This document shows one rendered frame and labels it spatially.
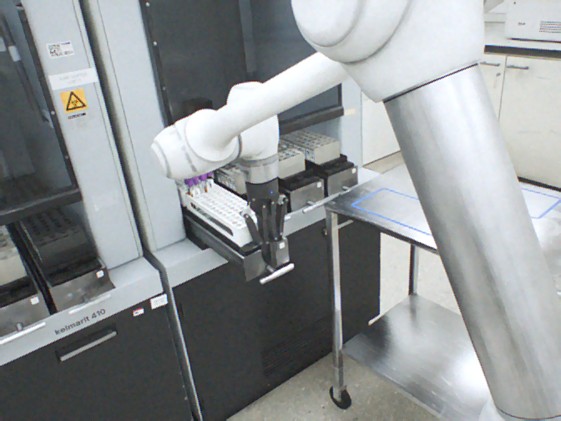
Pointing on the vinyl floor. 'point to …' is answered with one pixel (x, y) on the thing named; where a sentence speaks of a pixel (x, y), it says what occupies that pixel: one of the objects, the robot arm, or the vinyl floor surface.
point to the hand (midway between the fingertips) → (270, 252)
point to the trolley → (464, 372)
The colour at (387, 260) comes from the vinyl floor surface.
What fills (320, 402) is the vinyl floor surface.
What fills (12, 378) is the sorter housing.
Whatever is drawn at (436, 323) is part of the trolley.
